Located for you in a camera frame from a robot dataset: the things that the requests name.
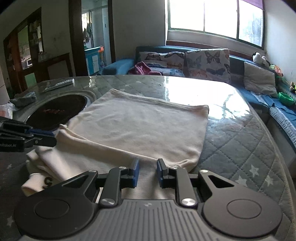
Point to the blue sofa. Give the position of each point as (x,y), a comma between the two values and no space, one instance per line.
(280,119)

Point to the grey quilted star table cover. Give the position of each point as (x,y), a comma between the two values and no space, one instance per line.
(237,145)

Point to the green bowl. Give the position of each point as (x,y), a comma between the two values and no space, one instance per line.
(286,99)

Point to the black round induction cooktop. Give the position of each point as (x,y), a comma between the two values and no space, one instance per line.
(57,111)

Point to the dark wooden shelf unit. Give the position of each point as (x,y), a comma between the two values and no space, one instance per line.
(26,60)

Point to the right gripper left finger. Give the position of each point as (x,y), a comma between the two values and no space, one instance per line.
(114,181)

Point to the grey remote control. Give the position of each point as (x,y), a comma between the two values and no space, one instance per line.
(64,83)

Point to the right butterfly print pillow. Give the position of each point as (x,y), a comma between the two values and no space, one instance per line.
(209,64)

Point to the window with dark frame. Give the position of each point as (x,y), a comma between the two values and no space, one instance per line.
(236,20)

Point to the cream white shirt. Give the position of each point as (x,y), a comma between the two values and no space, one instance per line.
(115,130)

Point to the butterfly print pillow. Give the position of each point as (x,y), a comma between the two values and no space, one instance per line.
(168,64)
(209,64)

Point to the colourful plush toy pile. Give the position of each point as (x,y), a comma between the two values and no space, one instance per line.
(293,87)

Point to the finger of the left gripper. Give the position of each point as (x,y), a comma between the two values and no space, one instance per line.
(47,141)
(43,133)

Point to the pink garment on sofa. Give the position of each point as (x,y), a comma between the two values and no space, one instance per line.
(142,69)

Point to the grey cushion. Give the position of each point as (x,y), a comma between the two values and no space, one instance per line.
(259,80)

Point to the dark grey crumpled cloth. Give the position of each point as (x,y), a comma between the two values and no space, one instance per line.
(20,102)

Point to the blue white cabinet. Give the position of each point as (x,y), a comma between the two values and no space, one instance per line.
(93,59)

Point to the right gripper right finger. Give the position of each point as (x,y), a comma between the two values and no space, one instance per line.
(178,179)

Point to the purple curtain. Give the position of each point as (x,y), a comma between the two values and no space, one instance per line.
(257,3)

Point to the left butterfly print pillow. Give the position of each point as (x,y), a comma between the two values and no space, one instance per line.
(168,64)

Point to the black white plush toy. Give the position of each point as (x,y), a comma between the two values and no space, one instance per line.
(260,58)

